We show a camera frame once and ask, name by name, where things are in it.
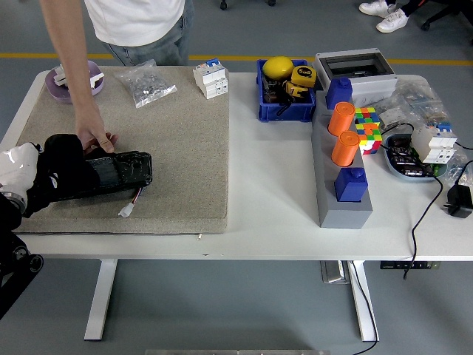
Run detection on purple oval tray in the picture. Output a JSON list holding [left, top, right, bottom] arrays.
[[44, 61, 106, 106]]

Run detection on white circuit breaker blue switch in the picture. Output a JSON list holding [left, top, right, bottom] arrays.
[[410, 121, 458, 164], [192, 57, 230, 100]]

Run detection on black power adapter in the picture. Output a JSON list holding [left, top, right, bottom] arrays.
[[443, 183, 473, 219]]

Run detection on blue block with knob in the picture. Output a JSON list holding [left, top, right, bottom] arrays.
[[333, 166, 370, 203], [325, 76, 353, 110]]

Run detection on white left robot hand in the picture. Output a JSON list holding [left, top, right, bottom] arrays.
[[0, 141, 41, 191]]

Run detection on black table control panel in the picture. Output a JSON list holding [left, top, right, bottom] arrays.
[[379, 260, 442, 270]]

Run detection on white table leg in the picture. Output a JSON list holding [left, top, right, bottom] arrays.
[[350, 260, 380, 342], [83, 258, 118, 342]]

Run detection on dark small parts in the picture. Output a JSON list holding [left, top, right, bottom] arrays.
[[263, 78, 285, 104]]

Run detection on clear bag of parts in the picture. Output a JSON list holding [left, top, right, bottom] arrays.
[[442, 142, 473, 188], [392, 79, 445, 125]]

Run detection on yellow black tape measure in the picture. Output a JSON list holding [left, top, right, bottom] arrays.
[[283, 80, 310, 100]]

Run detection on yellow round ball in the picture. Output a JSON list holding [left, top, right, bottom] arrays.
[[262, 55, 296, 81]]

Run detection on person's leg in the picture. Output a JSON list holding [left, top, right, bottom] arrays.
[[386, 0, 457, 16]]

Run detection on grey-brown table mat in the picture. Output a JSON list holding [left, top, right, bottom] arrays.
[[1, 65, 230, 235]]

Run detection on clear bag of screws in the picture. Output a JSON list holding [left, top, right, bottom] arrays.
[[113, 58, 178, 109]]

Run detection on light blue oval tray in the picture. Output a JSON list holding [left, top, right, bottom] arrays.
[[382, 132, 451, 183]]

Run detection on multicolour puzzle cube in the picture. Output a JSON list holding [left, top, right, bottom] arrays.
[[354, 106, 384, 155]]

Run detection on blue plastic bin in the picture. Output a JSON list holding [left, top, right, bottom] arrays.
[[256, 58, 318, 123]]

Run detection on black adapter cord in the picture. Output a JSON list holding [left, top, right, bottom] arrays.
[[453, 159, 473, 186]]

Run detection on panel wire with white plug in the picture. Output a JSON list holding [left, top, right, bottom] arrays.
[[118, 186, 144, 217]]

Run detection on black cable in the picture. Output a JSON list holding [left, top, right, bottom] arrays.
[[347, 260, 378, 355], [380, 123, 444, 280]]

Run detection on orange cylinder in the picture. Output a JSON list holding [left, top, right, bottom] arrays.
[[327, 101, 357, 137], [330, 130, 361, 166]]

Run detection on black chips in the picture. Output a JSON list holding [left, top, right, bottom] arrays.
[[390, 135, 435, 175]]

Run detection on grey metal box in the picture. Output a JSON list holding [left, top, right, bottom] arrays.
[[319, 260, 351, 285]]

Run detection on black glossy panel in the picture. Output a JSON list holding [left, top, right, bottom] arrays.
[[55, 150, 154, 203]]

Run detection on grey electrical enclosure box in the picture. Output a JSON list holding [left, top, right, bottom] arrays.
[[314, 48, 400, 107]]

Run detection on black chair base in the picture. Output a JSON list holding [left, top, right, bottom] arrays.
[[420, 0, 473, 31]]

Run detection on grey shape holder base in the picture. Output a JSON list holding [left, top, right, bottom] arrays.
[[311, 106, 374, 229]]

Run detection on white sneaker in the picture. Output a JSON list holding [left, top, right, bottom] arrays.
[[375, 9, 409, 33], [358, 0, 390, 18]]

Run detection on small clear bag white label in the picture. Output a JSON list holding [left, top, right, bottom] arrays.
[[378, 106, 409, 129]]

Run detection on black rag with white print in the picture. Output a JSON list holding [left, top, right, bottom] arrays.
[[22, 133, 103, 219]]

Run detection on person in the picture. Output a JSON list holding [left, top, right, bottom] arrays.
[[83, 0, 195, 67]]

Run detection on yellow round tape measure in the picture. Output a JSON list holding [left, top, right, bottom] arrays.
[[290, 65, 319, 89]]

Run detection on person's hand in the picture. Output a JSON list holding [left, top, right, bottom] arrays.
[[75, 106, 120, 155]]

